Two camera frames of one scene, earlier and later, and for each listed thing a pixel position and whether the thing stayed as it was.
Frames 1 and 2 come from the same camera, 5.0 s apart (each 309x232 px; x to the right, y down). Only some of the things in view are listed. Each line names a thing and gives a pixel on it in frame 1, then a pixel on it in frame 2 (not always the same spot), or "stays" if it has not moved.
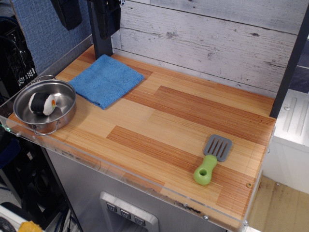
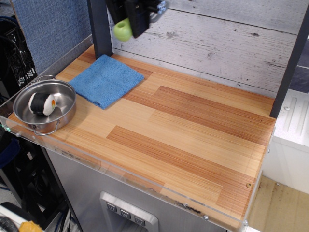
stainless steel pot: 65,107 stays
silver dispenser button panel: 121,216 stays
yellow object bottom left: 29,226 stays
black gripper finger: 109,14 → 139,16
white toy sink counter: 287,162 stays
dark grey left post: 102,46 stays
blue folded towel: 105,80 stays
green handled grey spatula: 217,148 → 122,30
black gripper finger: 70,12 → 118,9
